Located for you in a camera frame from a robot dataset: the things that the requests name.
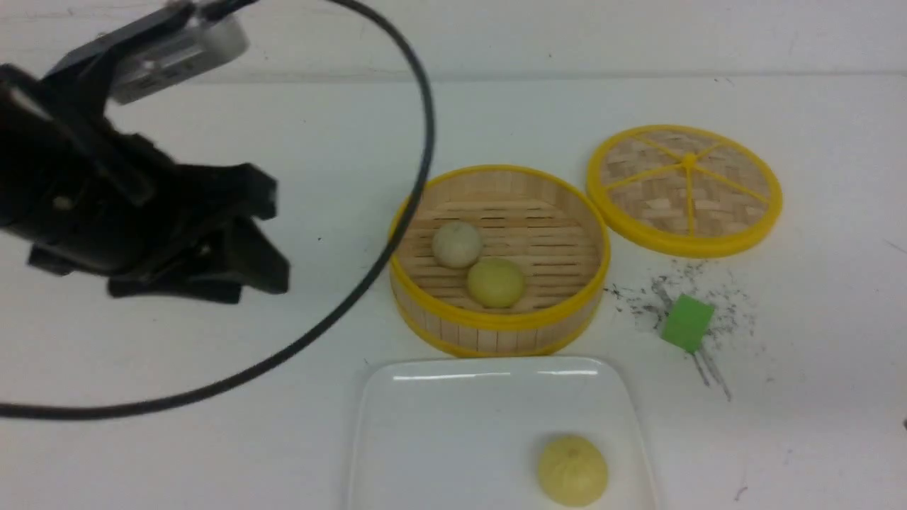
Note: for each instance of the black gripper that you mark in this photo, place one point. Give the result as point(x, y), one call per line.
point(90, 198)

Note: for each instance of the white-grey steamed bun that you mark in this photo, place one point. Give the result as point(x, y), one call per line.
point(457, 245)

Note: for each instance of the yellow-green steamed bun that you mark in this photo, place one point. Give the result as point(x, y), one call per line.
point(496, 283)

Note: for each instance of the yellow steamed bun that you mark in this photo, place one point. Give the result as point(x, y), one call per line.
point(572, 471)

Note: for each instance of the white square plate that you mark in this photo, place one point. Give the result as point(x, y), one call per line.
point(468, 433)

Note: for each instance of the bamboo steamer basket yellow rim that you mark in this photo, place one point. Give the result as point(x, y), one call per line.
point(546, 227)

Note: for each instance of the green cube block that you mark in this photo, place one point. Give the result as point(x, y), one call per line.
point(687, 323)

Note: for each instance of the bamboo steamer lid yellow rim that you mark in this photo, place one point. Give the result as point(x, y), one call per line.
point(683, 191)

